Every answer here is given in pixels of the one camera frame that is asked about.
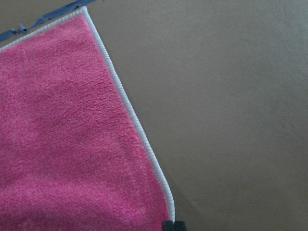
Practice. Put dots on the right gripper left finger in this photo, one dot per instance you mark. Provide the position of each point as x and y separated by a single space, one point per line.
168 225

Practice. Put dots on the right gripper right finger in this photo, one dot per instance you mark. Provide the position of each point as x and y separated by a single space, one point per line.
179 226

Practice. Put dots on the pink towel white edge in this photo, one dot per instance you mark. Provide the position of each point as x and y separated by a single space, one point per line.
73 154

